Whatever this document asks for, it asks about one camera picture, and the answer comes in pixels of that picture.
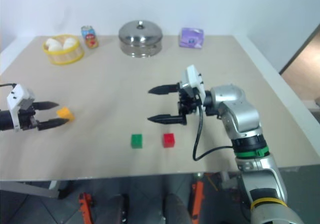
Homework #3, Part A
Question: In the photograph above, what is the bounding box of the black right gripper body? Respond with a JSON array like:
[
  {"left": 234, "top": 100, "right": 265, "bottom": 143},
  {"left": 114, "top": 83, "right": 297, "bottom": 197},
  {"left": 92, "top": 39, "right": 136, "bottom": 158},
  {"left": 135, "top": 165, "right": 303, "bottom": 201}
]
[{"left": 176, "top": 82, "right": 201, "bottom": 117}]

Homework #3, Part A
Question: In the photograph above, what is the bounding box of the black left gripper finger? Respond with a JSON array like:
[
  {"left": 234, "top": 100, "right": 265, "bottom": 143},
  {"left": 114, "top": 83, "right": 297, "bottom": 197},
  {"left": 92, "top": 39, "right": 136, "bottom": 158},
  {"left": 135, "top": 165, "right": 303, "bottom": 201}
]
[
  {"left": 32, "top": 101, "right": 61, "bottom": 111},
  {"left": 36, "top": 117, "right": 69, "bottom": 131}
]

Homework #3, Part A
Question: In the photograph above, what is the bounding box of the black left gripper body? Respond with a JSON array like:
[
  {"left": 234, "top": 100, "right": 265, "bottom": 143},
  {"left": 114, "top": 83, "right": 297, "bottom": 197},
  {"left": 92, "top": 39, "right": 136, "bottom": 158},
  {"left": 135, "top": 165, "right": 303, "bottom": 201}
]
[{"left": 18, "top": 99, "right": 39, "bottom": 131}]

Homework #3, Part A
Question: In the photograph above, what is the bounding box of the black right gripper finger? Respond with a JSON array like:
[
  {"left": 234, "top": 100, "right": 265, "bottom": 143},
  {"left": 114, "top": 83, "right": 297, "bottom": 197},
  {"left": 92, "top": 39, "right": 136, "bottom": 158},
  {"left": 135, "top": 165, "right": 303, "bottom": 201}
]
[
  {"left": 147, "top": 83, "right": 181, "bottom": 95},
  {"left": 147, "top": 114, "right": 187, "bottom": 125}
]

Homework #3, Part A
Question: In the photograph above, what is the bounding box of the yellow cube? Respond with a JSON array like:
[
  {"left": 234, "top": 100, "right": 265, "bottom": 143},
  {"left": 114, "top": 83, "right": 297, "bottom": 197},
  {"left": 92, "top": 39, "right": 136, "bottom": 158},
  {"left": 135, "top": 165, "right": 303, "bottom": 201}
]
[{"left": 56, "top": 106, "right": 75, "bottom": 122}]

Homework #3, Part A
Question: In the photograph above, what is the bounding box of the red cube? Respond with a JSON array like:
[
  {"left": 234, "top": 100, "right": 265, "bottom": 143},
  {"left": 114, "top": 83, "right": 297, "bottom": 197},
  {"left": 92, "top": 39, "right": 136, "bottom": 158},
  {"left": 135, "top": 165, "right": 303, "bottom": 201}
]
[{"left": 163, "top": 133, "right": 176, "bottom": 149}]

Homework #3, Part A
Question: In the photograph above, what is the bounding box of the green cube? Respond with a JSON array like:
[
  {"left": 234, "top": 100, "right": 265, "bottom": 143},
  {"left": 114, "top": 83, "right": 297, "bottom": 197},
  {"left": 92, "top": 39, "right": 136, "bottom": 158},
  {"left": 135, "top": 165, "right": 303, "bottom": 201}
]
[{"left": 130, "top": 133, "right": 144, "bottom": 149}]

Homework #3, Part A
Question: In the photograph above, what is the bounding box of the yellow woven basket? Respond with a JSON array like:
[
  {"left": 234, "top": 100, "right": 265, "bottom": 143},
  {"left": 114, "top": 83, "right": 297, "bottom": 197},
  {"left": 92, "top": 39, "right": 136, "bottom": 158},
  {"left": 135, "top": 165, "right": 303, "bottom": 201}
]
[{"left": 42, "top": 34, "right": 85, "bottom": 66}]

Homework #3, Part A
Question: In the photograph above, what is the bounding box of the stainless steel lidded pot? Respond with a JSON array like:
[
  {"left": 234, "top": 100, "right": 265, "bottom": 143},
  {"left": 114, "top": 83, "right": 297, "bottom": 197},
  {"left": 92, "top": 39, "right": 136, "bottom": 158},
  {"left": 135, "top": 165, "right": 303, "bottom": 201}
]
[{"left": 118, "top": 20, "right": 164, "bottom": 58}]

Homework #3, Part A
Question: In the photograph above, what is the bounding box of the purple tissue pack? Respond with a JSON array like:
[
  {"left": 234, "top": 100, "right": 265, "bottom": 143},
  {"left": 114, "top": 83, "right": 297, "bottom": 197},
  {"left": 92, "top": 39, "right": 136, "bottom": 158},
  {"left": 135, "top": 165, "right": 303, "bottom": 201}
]
[{"left": 178, "top": 27, "right": 205, "bottom": 49}]

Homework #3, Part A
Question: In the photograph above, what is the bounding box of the white steamed bun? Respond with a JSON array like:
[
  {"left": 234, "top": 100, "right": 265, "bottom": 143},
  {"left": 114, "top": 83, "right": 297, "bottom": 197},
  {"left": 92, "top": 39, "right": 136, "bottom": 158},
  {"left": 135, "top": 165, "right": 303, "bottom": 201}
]
[
  {"left": 62, "top": 37, "right": 78, "bottom": 50},
  {"left": 46, "top": 37, "right": 63, "bottom": 52}
]

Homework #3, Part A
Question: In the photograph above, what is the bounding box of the printed drink can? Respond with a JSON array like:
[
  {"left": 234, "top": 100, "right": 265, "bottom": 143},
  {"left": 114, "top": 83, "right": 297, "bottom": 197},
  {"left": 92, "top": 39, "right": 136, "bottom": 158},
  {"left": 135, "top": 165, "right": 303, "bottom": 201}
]
[{"left": 80, "top": 25, "right": 100, "bottom": 49}]

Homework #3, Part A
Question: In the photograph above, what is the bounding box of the orange black clamp tool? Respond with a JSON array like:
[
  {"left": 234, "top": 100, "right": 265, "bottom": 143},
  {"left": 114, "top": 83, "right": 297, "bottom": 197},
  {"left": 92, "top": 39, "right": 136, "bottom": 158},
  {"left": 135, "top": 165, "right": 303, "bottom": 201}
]
[
  {"left": 190, "top": 181, "right": 205, "bottom": 224},
  {"left": 78, "top": 192, "right": 98, "bottom": 224}
]

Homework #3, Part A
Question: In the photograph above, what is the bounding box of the brown door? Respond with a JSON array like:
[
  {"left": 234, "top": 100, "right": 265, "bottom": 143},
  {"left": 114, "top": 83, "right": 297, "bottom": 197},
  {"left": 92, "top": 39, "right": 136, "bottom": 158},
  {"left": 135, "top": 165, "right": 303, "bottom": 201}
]
[{"left": 278, "top": 21, "right": 320, "bottom": 102}]

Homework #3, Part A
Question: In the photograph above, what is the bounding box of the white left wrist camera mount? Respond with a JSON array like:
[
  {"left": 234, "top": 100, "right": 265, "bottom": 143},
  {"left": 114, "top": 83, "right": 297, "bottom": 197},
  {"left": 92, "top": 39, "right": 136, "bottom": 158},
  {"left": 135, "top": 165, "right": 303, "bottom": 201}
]
[{"left": 6, "top": 84, "right": 36, "bottom": 132}]

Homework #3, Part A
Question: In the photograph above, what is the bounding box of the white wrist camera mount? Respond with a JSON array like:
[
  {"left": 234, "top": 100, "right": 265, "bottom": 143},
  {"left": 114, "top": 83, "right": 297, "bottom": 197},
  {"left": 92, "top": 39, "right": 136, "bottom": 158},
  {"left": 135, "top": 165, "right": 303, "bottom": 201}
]
[
  {"left": 6, "top": 84, "right": 36, "bottom": 132},
  {"left": 180, "top": 64, "right": 207, "bottom": 103}
]

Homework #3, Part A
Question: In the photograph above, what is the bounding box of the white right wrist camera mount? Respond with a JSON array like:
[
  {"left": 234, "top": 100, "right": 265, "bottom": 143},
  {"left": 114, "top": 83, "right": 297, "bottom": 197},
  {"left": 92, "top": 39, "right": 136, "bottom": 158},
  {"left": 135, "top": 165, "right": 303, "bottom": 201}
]
[{"left": 180, "top": 64, "right": 207, "bottom": 103}]

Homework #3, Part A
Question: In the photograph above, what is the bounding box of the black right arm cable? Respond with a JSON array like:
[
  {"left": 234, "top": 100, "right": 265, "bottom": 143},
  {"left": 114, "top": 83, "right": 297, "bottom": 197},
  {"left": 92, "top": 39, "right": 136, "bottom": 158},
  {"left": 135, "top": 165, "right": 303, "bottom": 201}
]
[{"left": 192, "top": 94, "right": 236, "bottom": 162}]

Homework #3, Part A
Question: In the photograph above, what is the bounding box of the grey table frame bar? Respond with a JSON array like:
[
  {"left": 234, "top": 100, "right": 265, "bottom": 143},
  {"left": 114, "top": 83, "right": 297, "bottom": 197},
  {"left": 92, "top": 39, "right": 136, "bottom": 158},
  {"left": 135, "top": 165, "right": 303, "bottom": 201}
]
[{"left": 0, "top": 181, "right": 60, "bottom": 199}]

